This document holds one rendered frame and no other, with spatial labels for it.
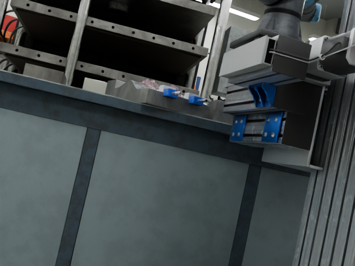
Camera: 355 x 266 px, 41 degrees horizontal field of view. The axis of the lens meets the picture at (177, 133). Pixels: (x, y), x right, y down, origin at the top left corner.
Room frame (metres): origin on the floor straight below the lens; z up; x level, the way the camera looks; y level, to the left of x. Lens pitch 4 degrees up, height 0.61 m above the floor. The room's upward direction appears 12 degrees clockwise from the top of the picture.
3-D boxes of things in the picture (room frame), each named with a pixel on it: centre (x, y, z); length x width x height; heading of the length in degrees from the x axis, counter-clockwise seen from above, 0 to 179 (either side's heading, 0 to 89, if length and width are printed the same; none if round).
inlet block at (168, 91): (1.68, 0.05, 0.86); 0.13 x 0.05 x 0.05; 27
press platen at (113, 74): (2.91, 0.53, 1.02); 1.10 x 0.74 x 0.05; 99
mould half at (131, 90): (1.95, 0.13, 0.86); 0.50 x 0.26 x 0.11; 27
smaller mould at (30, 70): (1.94, 0.58, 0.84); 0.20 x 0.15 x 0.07; 9
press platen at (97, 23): (2.91, 0.53, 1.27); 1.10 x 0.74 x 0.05; 99
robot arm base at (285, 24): (1.44, -0.24, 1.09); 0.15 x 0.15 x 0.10
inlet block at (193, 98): (1.73, -0.05, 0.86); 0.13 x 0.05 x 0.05; 27
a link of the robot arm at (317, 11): (1.80, -0.39, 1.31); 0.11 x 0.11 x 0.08; 73
